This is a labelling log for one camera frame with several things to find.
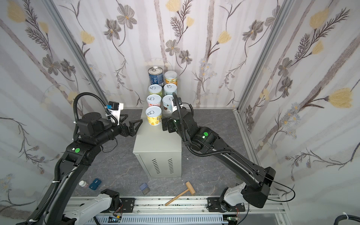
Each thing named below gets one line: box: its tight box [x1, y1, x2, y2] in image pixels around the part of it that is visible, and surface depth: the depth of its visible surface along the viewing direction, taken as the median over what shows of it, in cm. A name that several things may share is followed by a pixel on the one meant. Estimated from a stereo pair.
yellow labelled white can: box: [145, 105, 163, 127], surface depth 65 cm
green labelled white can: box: [148, 83, 163, 97], surface depth 77 cm
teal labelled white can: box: [163, 83, 178, 96], surface depth 78 cm
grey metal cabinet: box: [132, 111, 183, 178], surface depth 64 cm
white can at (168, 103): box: [162, 94, 177, 113], surface depth 71 cm
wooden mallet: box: [165, 180, 196, 206], surface depth 80 cm
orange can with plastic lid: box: [164, 70, 178, 86], surface depth 81 cm
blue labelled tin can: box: [147, 66, 165, 87], surface depth 80 cm
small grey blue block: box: [139, 182, 151, 196], surface depth 80 cm
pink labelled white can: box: [146, 93, 162, 107], surface depth 71 cm
